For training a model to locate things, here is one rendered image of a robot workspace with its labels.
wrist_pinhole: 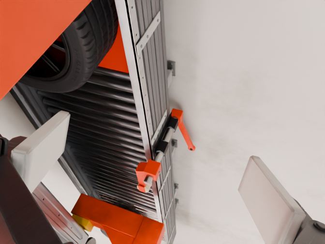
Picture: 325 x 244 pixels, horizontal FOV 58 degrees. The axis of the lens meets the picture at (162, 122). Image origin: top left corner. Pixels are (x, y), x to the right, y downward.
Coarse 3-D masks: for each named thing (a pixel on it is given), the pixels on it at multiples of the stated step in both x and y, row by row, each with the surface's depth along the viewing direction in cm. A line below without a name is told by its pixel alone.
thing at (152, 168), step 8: (176, 112) 174; (184, 128) 184; (184, 136) 190; (192, 144) 198; (152, 160) 156; (136, 168) 159; (144, 168) 155; (152, 168) 153; (160, 168) 156; (144, 176) 164; (152, 176) 152; (144, 184) 170; (144, 192) 175
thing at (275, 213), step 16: (256, 160) 20; (256, 176) 19; (272, 176) 18; (240, 192) 21; (256, 192) 19; (272, 192) 17; (256, 208) 18; (272, 208) 16; (288, 208) 15; (256, 224) 18; (272, 224) 16; (288, 224) 15; (272, 240) 16; (288, 240) 15
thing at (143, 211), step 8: (96, 192) 302; (104, 200) 315; (112, 200) 306; (120, 200) 290; (176, 200) 307; (128, 208) 301; (136, 208) 292; (144, 208) 283; (176, 208) 302; (152, 216) 294; (168, 224) 282; (168, 232) 295; (176, 232) 358; (168, 240) 315
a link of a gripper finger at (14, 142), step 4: (20, 136) 16; (12, 140) 16; (16, 140) 16; (20, 140) 16; (8, 144) 15; (12, 144) 15; (16, 144) 15; (8, 148) 15; (12, 148) 15; (8, 152) 14; (8, 156) 14
